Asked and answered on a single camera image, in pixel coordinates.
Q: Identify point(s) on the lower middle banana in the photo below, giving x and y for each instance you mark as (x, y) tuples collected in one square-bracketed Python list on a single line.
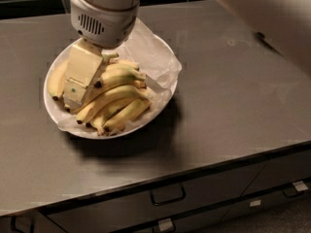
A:
[(93, 107)]

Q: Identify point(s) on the black drawer handle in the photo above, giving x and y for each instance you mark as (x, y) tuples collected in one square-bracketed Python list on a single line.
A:
[(167, 194), (290, 192)]

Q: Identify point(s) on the black drawer handle middle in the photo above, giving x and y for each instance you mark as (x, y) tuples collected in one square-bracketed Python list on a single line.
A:
[(167, 194)]

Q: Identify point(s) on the black handle left drawer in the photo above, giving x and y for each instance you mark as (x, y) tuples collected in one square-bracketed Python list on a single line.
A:
[(22, 224)]

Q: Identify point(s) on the long middle banana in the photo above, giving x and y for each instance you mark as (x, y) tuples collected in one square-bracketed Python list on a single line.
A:
[(120, 76)]

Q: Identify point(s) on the grey drawer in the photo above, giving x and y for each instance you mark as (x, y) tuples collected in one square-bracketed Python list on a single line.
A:
[(281, 170), (192, 203)]

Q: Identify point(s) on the white label right drawer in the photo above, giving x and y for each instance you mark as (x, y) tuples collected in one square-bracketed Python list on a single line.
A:
[(300, 186)]

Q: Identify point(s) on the banana under front pair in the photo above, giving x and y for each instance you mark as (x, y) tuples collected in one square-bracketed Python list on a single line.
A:
[(107, 112)]

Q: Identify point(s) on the white bowl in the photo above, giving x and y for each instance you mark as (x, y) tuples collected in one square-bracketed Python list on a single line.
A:
[(152, 49)]

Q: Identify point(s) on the white paper liner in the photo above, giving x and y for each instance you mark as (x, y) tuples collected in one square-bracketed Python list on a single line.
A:
[(152, 55)]

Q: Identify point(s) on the grey drawer front middle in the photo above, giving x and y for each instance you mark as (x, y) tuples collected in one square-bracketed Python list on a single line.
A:
[(192, 203)]

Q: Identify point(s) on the white label on drawer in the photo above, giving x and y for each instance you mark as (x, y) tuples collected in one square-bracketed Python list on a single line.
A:
[(255, 203)]

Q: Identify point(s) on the white label drawer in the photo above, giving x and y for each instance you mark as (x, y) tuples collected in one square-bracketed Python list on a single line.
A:
[(300, 186), (165, 225)]

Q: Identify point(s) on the leftmost curved banana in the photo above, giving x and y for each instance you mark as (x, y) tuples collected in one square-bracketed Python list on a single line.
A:
[(56, 80)]

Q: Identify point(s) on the back right banana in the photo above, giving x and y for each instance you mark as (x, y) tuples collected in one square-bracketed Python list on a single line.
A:
[(126, 62)]

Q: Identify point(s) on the grey drawer front right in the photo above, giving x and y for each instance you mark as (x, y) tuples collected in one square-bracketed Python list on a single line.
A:
[(281, 170)]

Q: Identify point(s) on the short banana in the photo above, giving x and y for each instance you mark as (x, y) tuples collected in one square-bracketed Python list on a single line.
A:
[(107, 57)]

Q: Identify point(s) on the bottom front banana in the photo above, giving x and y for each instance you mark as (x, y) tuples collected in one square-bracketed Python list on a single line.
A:
[(128, 113)]

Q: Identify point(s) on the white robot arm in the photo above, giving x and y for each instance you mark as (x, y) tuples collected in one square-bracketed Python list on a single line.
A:
[(284, 25)]

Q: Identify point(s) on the black drawer handle right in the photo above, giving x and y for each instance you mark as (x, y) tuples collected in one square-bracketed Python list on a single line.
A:
[(290, 192)]

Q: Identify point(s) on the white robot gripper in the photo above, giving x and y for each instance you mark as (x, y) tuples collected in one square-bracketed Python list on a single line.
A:
[(105, 25)]

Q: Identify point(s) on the white label bottom drawer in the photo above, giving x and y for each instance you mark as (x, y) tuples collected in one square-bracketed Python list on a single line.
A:
[(165, 225)]

